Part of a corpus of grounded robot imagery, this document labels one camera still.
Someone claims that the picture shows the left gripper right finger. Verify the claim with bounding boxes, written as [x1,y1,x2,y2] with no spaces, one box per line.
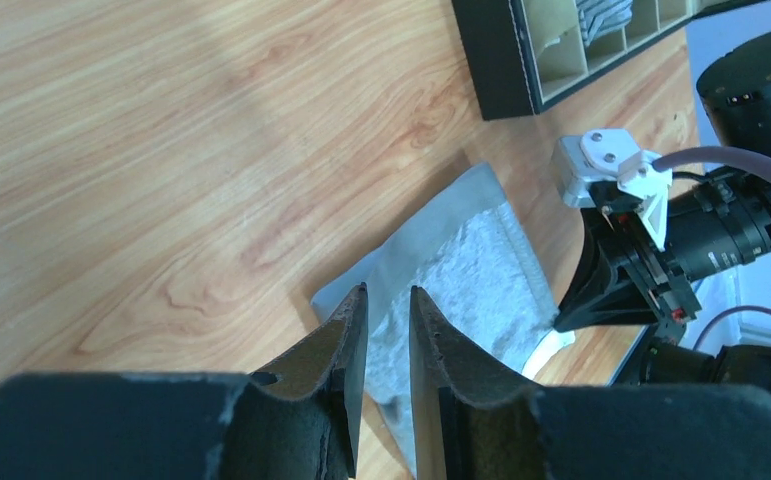
[409,286,548,479]

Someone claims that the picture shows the black compartment storage box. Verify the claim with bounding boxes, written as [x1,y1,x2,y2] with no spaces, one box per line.
[452,0,746,121]

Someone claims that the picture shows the grey underwear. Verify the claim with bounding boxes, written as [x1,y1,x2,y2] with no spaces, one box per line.
[575,0,633,47]
[311,163,575,473]

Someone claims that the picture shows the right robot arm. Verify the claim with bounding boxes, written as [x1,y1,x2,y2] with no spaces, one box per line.
[552,32,771,393]

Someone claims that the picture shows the grey rolled underwear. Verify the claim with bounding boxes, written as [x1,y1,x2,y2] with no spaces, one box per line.
[575,0,633,47]

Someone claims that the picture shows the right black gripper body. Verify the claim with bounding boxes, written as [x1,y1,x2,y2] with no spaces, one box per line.
[583,209,700,325]

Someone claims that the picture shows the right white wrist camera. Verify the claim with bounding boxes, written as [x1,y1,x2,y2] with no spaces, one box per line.
[551,129,673,251]

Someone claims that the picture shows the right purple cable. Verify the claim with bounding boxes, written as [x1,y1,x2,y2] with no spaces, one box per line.
[651,145,771,352]

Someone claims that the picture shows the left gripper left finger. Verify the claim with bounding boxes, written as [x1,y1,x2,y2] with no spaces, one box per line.
[219,284,368,479]

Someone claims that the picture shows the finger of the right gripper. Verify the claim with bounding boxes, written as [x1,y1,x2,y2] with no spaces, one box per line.
[553,218,657,332]

